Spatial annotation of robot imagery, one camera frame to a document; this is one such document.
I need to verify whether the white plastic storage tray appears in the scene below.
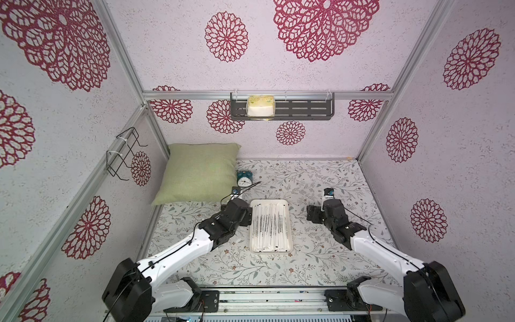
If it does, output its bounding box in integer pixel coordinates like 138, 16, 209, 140
249, 199, 293, 254

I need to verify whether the teal alarm clock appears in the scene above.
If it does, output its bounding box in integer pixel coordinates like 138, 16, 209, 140
237, 170, 253, 188

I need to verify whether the black wire wall rack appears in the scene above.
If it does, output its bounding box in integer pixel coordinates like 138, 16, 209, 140
105, 126, 148, 181

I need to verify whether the dark metal wall shelf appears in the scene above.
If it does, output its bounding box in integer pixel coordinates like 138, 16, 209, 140
229, 93, 335, 121

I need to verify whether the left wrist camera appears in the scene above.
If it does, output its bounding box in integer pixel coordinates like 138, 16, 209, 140
230, 186, 241, 197

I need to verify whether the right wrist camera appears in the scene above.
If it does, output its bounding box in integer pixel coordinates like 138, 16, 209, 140
322, 188, 335, 203

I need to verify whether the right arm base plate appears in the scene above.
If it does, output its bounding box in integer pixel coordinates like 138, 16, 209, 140
324, 288, 383, 313

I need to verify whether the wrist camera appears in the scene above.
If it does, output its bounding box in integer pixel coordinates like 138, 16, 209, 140
230, 186, 241, 197
322, 188, 335, 203

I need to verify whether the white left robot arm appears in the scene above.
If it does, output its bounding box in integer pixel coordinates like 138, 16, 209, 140
102, 198, 252, 321

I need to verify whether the green linen pillow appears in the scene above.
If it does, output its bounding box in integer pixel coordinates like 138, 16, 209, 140
152, 143, 241, 205

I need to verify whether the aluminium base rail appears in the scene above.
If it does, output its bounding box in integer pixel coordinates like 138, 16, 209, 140
145, 287, 409, 321

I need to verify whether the yellow sponge pack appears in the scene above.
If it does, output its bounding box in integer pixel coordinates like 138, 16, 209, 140
246, 95, 276, 118

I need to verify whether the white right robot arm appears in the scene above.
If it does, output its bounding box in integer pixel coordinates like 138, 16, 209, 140
307, 199, 466, 321

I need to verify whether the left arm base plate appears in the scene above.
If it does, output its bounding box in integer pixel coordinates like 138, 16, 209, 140
164, 291, 220, 313

